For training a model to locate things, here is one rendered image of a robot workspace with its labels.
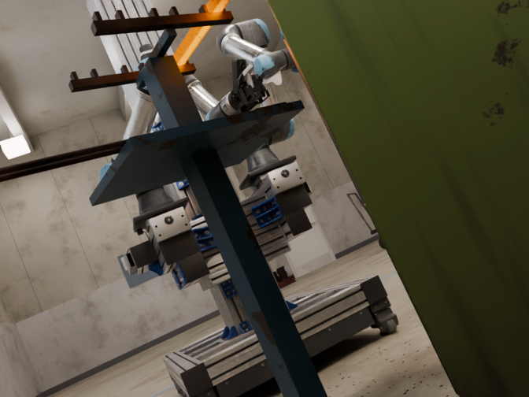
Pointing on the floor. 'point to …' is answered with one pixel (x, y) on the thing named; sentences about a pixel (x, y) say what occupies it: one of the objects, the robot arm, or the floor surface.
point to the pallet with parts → (282, 277)
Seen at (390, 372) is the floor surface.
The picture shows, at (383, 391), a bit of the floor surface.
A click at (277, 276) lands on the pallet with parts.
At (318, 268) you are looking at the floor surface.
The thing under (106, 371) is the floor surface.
